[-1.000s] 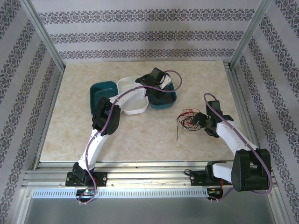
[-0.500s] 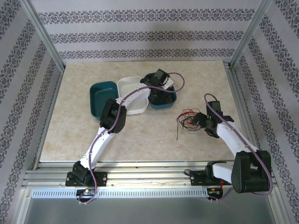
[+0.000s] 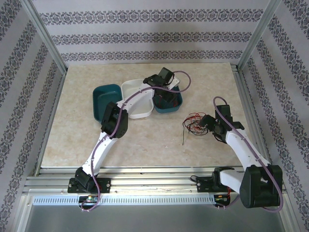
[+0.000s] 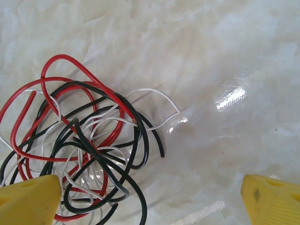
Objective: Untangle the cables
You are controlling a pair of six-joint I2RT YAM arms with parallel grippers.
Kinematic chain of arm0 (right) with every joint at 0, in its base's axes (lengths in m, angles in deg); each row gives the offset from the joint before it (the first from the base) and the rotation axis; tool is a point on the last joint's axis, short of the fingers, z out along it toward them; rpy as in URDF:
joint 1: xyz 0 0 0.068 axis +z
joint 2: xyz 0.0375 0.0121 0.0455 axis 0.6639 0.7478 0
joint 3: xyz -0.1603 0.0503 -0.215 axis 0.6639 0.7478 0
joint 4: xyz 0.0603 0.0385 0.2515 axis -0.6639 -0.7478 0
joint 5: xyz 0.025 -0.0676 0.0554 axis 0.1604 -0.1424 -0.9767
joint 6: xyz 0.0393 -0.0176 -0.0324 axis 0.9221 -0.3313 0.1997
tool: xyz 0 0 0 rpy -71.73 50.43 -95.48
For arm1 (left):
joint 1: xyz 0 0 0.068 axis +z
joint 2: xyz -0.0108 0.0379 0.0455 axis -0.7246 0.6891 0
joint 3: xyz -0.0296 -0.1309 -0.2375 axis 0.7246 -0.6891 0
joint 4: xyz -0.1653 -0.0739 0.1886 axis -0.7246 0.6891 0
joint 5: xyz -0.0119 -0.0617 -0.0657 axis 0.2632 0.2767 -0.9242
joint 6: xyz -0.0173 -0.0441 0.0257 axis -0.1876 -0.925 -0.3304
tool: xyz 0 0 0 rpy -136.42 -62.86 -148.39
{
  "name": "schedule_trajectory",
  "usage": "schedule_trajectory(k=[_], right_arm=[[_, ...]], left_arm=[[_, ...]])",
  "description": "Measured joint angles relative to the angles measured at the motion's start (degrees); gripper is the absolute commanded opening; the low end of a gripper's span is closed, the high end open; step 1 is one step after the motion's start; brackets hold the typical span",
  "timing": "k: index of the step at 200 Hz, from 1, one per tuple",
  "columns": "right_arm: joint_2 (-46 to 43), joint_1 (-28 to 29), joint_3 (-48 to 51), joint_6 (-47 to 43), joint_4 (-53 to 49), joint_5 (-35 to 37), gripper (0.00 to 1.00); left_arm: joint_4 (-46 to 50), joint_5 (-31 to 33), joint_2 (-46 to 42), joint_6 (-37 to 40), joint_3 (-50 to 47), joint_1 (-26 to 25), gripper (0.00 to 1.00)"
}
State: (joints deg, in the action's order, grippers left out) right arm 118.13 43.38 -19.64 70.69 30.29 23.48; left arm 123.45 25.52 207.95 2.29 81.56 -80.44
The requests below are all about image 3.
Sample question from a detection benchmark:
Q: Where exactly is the teal plastic bin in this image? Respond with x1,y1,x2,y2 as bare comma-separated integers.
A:
149,82,183,114
93,84,123,125

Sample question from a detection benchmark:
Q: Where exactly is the tangle of red black wires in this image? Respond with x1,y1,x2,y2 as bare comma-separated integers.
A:
182,116,213,145

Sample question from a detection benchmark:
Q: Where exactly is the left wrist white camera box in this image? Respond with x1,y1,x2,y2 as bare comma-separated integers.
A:
168,76,181,90

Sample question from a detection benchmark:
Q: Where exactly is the grey metal sheet panel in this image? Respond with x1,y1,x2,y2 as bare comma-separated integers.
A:
18,194,293,232

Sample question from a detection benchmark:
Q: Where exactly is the white plastic bin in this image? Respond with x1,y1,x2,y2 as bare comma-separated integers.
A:
121,79,155,119

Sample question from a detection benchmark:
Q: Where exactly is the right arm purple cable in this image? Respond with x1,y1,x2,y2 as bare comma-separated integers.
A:
213,96,283,213

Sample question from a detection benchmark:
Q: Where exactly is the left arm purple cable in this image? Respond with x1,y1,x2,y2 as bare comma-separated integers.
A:
81,70,193,213

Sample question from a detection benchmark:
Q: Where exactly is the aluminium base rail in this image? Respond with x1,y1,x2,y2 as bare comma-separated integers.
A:
23,166,288,195

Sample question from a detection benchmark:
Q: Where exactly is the thin white cable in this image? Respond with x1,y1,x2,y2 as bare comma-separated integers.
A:
190,130,206,139

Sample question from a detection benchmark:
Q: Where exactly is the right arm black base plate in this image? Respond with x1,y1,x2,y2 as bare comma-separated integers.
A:
197,175,241,193

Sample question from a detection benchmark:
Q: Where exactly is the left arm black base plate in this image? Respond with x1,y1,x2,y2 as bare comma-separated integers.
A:
67,177,112,194

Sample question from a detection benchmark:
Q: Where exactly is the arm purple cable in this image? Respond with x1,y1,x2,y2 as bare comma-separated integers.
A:
213,96,283,213
81,70,193,213

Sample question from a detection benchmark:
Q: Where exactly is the slotted white cable duct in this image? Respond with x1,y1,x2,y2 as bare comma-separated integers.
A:
32,195,215,205

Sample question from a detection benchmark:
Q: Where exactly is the aluminium side rail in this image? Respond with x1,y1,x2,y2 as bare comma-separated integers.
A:
231,64,275,174
33,70,67,176

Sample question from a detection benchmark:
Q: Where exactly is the aluminium corner post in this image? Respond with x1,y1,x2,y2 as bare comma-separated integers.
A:
238,0,283,71
20,0,68,73

